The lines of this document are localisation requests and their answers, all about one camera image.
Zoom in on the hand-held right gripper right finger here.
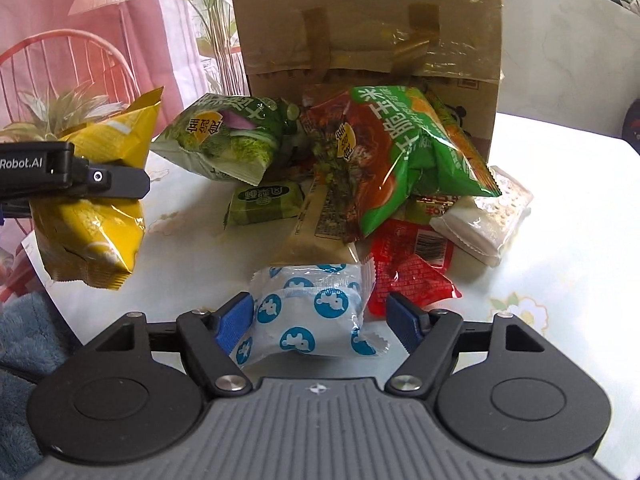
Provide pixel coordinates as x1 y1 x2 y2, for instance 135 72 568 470
385 291 552 397

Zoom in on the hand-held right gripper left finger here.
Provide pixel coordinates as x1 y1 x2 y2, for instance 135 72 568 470
82 292 257 397

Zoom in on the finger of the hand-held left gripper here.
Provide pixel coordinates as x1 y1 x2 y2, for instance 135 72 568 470
70 156 151 202

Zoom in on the yellow chip bag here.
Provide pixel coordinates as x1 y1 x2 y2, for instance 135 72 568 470
31 86 165 292

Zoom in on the white blue bear-print packet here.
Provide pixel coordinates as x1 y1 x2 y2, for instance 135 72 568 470
239 255 391 359

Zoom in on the taped cardboard box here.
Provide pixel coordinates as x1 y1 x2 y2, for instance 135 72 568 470
231 0 504 162

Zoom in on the flat red snack packet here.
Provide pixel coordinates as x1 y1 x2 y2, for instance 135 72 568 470
369 195 464 309

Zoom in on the spiky potted plant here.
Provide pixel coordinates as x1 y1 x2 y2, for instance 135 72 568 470
0 84 127 144

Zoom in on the green vegetable-print snack bag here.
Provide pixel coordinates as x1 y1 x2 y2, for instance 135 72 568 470
150 93 297 187

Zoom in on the beige snack packet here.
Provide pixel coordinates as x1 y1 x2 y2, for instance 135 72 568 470
284 180 362 267

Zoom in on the small green packet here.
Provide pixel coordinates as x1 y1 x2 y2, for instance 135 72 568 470
223 181 305 229

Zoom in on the white cracker packet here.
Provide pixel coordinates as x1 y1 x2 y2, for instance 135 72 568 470
429 165 534 267

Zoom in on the floral white tablecloth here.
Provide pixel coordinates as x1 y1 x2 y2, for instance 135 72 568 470
22 110 640 413

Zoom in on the green and red snack bag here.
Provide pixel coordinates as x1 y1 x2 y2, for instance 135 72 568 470
301 85 502 242

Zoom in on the blue fuzzy cloth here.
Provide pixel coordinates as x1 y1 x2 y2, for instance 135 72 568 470
0 290 87 480

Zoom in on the orange striped snack bag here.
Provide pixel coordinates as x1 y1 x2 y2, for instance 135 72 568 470
425 87 495 184

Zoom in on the dark round object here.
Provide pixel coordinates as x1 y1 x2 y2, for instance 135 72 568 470
621 104 640 155

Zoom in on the red wire chair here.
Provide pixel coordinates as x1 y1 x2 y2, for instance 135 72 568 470
0 28 144 127

